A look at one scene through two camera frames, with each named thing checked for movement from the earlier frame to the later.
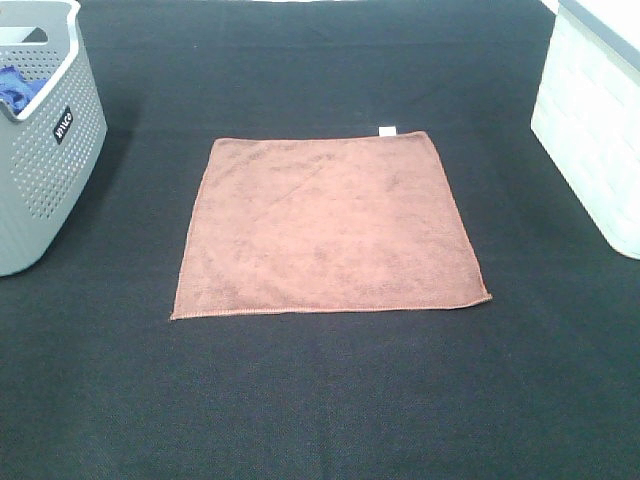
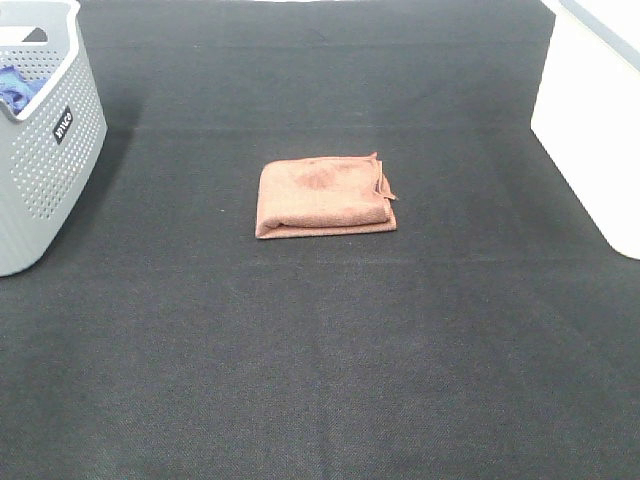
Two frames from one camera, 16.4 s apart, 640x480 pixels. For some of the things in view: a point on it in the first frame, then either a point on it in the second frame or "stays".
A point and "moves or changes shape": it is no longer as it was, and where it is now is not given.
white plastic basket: x=587 y=113 stays
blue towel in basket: x=17 y=90 stays
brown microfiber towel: x=323 y=223 moves or changes shape
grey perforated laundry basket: x=51 y=150 stays
